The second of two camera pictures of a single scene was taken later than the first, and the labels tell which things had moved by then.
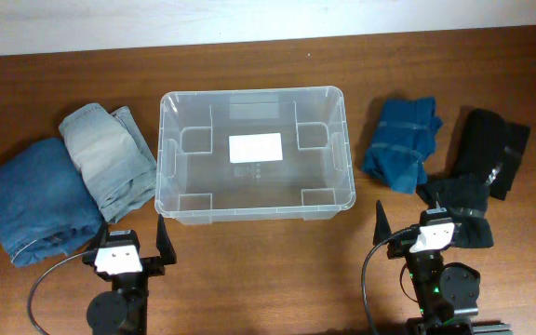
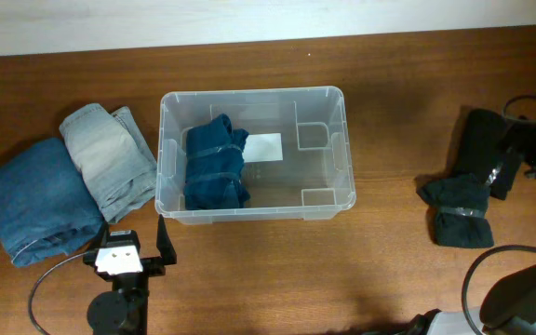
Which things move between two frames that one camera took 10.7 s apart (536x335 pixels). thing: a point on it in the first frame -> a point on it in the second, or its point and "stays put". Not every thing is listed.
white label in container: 253,148 stays put
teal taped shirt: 405,136 -> 214,165
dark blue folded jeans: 41,203 stays put
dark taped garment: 466,200 stays put
